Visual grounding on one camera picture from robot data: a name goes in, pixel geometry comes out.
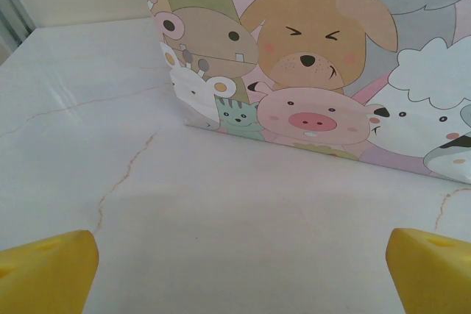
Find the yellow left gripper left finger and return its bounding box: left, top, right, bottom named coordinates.
left=0, top=229, right=100, bottom=314

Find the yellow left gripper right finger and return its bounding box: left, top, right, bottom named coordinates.
left=386, top=228, right=471, bottom=314

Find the cartoon animal paper gift bag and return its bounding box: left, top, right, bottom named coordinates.
left=135, top=0, right=471, bottom=185

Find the aluminium frame post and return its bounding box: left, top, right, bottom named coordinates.
left=0, top=0, right=37, bottom=57

